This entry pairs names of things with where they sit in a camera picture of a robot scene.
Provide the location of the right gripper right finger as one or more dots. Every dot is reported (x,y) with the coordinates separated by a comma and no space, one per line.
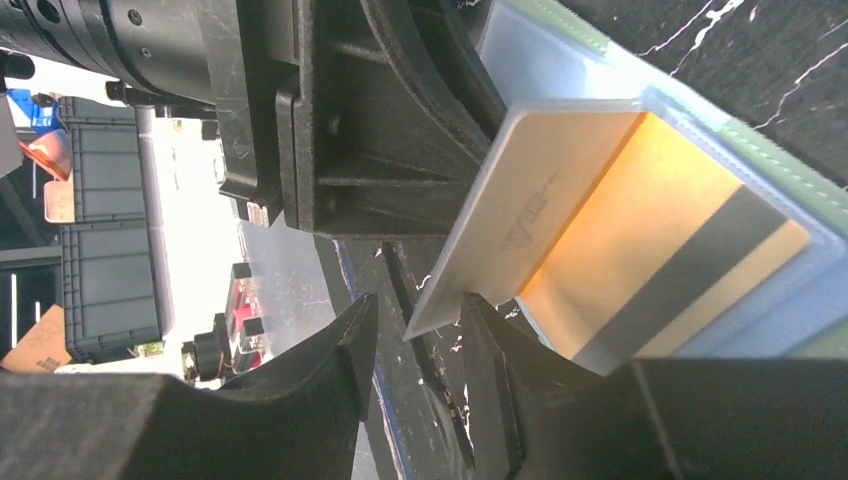
(537,415)

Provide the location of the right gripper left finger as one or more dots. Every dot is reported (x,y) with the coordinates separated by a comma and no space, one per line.
(295,417)

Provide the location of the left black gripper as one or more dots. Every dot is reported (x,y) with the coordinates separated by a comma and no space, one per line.
(190,58)

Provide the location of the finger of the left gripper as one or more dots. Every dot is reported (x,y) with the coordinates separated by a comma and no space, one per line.
(386,120)

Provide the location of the gold credit card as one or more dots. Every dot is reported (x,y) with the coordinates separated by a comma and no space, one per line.
(530,212)
(645,238)

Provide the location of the green card holder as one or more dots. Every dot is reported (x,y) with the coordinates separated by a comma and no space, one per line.
(801,310)

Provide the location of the dark grey storage crate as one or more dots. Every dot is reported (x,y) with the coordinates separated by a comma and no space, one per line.
(108,280)

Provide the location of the cardboard box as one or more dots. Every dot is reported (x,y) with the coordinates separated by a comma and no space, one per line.
(43,347)

